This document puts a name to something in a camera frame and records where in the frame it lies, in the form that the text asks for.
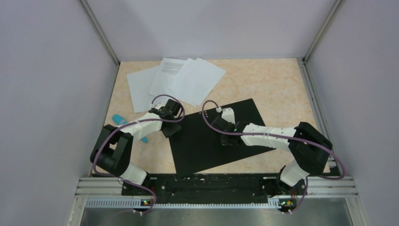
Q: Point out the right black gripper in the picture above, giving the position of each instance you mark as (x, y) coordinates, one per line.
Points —
(224, 141)

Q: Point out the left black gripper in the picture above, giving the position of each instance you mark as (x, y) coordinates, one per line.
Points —
(168, 133)

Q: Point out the grey black folder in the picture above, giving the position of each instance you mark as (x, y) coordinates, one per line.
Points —
(196, 147)

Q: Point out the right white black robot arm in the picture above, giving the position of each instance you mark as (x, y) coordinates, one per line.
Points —
(307, 145)

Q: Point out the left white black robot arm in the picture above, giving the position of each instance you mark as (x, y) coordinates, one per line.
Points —
(112, 151)

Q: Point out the lower right paper sheet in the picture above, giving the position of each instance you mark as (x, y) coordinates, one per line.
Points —
(178, 83)

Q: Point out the top right paper sheet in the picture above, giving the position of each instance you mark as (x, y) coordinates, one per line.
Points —
(205, 76)

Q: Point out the printed white paper sheet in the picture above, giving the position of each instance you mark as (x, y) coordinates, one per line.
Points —
(165, 74)

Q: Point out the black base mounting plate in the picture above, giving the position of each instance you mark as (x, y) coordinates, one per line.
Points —
(244, 188)

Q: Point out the cyan marker pen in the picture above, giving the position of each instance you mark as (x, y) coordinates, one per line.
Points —
(119, 120)

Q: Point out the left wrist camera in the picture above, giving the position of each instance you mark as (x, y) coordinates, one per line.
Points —
(158, 106)

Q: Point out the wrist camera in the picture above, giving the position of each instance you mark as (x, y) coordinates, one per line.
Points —
(158, 106)
(227, 114)

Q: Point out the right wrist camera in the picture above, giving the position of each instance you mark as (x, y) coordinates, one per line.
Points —
(227, 114)

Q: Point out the aluminium rail frame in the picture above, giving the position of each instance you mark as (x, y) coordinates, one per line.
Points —
(98, 202)

